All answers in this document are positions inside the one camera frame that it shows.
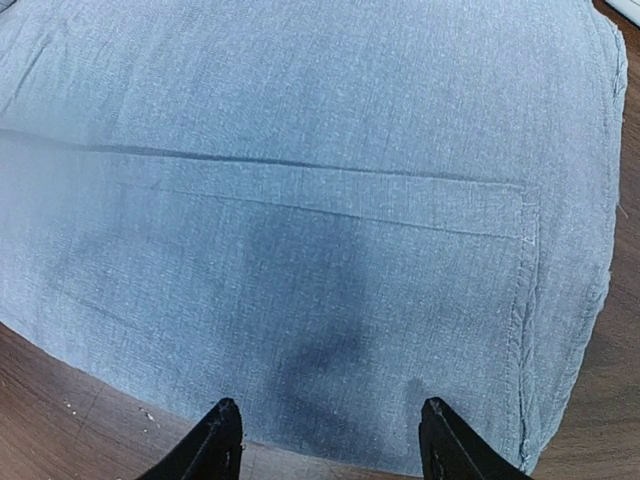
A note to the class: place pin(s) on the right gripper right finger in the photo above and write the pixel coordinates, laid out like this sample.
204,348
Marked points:
451,450

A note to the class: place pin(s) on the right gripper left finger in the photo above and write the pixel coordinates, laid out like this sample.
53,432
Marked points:
212,449

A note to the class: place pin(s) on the grey long sleeve shirt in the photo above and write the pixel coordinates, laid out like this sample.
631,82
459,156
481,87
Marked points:
328,211

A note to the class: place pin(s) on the white plastic basket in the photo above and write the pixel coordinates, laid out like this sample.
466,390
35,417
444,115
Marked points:
630,9

